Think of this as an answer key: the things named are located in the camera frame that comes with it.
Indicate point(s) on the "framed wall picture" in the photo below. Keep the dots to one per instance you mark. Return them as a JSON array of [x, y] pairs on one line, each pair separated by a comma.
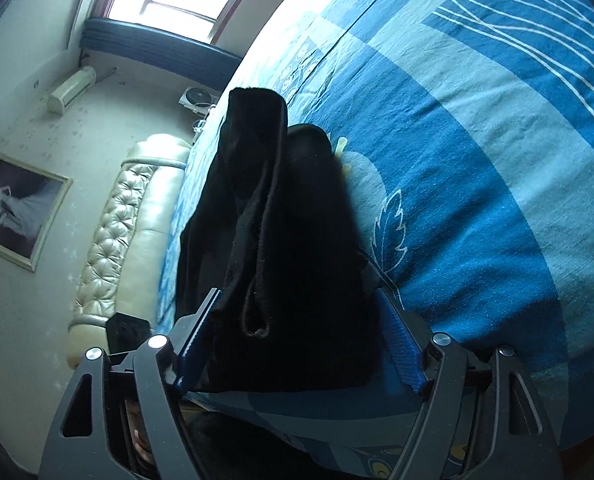
[[19, 210]]

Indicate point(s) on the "black studded pants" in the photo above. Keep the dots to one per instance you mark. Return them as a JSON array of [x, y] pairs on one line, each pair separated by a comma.
[[282, 260]]

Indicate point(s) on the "blue curtain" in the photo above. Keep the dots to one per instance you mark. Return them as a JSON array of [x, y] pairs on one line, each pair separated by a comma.
[[167, 47]]

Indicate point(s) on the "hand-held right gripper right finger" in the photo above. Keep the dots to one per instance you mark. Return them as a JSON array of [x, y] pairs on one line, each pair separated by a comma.
[[402, 355]]

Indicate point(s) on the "white desk fan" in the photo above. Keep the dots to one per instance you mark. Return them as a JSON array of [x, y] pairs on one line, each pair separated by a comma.
[[197, 100]]

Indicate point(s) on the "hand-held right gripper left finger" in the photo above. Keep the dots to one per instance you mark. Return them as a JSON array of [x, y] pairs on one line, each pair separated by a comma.
[[189, 355]]

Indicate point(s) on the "beige tufted leather headboard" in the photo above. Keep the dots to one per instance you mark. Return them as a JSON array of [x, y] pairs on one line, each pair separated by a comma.
[[122, 240]]

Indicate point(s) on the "white wall air conditioner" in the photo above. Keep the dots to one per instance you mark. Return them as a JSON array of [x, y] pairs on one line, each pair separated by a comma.
[[72, 87]]

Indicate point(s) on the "blue patterned bed sheet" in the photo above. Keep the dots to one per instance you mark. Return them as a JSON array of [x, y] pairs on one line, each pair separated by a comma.
[[477, 160]]

